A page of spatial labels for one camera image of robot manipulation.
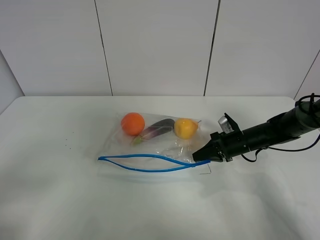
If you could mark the yellow pear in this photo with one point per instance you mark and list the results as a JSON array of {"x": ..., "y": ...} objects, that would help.
[{"x": 185, "y": 128}]

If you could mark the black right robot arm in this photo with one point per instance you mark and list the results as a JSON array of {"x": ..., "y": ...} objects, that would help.
[{"x": 283, "y": 128}]

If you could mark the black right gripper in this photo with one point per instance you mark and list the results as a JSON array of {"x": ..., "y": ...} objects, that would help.
[{"x": 222, "y": 147}]

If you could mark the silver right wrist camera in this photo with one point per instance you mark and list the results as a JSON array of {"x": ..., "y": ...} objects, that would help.
[{"x": 227, "y": 124}]

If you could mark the orange fruit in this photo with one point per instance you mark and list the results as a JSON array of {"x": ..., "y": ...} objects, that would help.
[{"x": 133, "y": 124}]

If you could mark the purple eggplant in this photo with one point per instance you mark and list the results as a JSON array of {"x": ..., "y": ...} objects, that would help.
[{"x": 157, "y": 129}]

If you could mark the clear zip bag blue zipper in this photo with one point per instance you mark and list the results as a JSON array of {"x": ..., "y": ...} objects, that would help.
[{"x": 166, "y": 153}]

